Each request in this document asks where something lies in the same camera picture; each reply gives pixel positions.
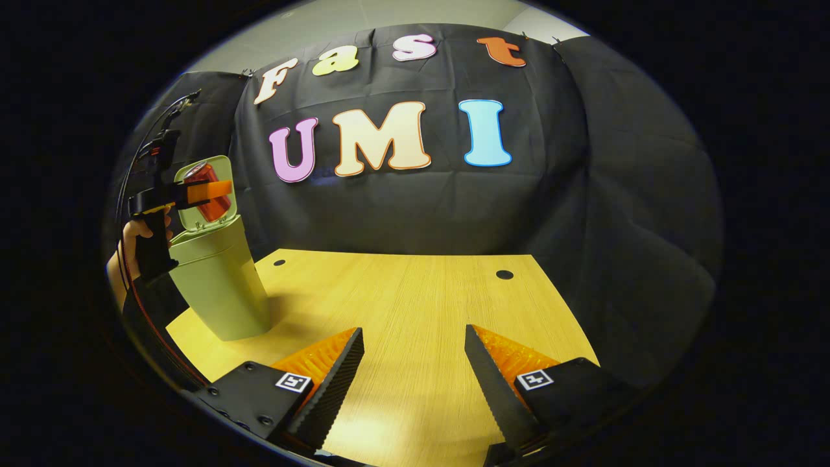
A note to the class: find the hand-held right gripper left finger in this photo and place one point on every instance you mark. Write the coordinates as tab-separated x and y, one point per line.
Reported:
334	389

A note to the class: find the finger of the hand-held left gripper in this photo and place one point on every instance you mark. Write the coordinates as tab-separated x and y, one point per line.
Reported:
207	191

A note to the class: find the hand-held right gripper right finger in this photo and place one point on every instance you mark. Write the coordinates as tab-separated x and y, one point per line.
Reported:
496	395

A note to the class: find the red pop can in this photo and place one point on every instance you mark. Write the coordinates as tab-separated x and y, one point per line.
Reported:
217	207

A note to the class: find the green desktop garbage bin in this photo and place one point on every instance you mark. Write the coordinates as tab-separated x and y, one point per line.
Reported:
220	285

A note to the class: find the wooden desktop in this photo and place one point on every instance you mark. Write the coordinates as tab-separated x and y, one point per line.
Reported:
415	298

